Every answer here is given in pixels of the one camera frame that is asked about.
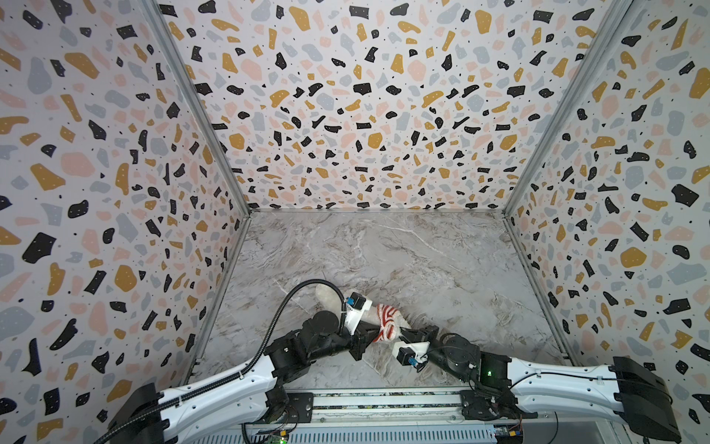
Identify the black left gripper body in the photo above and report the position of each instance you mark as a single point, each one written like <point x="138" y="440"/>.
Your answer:
<point x="344" y="342"/>

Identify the red white striped knit sweater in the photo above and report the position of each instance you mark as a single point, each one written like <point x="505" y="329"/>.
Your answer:
<point x="388" y="321"/>

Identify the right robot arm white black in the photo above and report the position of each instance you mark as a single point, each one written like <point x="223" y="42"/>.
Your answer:
<point x="503" y="387"/>

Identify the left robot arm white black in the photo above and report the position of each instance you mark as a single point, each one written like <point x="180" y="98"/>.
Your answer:
<point x="280" y="363"/>

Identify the white ribbed vent strip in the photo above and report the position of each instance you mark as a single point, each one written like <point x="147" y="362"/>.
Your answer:
<point x="391" y="434"/>

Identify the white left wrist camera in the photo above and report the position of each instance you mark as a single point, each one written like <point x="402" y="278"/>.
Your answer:
<point x="357" y="306"/>

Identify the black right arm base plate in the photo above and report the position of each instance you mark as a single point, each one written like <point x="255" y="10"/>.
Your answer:
<point x="477" y="406"/>

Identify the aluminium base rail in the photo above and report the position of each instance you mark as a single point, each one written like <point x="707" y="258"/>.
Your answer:
<point x="388" y="408"/>

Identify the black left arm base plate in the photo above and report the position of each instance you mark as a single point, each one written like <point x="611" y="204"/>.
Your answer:
<point x="294" y="407"/>

